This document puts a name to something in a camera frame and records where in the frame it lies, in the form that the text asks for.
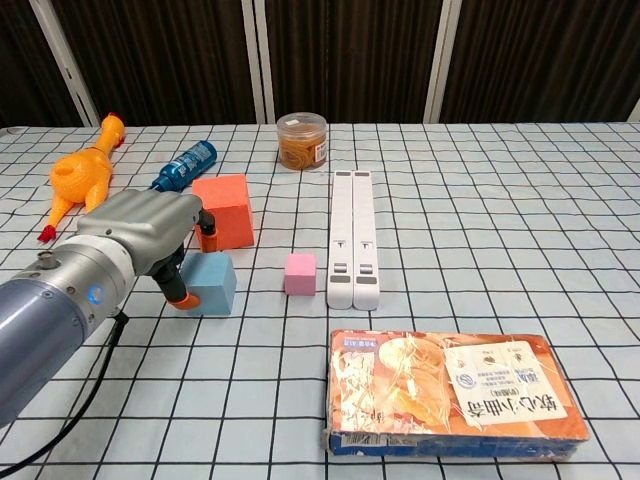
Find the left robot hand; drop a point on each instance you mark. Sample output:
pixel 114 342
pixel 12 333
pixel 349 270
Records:
pixel 140 225

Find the light blue foam cube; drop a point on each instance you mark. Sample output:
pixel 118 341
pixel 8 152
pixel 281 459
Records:
pixel 215 285

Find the pink foam cube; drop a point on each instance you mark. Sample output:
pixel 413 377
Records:
pixel 300 276

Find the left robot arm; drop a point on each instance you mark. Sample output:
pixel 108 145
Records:
pixel 45 325

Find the orange foam cube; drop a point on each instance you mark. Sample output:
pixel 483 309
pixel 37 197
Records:
pixel 230 210

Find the yellow rubber chicken toy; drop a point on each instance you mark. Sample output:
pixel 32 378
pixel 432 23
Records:
pixel 80 175

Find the blue spray bottle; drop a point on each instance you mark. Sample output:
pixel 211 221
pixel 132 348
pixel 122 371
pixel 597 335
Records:
pixel 190 160

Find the clear jar of rubber bands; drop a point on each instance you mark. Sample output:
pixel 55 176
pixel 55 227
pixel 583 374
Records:
pixel 302 145

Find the white folding stand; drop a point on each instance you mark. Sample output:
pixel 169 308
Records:
pixel 352 240

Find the orange snack box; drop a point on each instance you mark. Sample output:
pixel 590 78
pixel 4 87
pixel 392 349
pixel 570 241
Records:
pixel 430 390

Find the checked light blue tablecloth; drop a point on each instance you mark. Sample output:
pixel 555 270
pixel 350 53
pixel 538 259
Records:
pixel 475 225

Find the white frame post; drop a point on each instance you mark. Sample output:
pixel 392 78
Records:
pixel 635 112
pixel 72 75
pixel 260 60
pixel 442 60

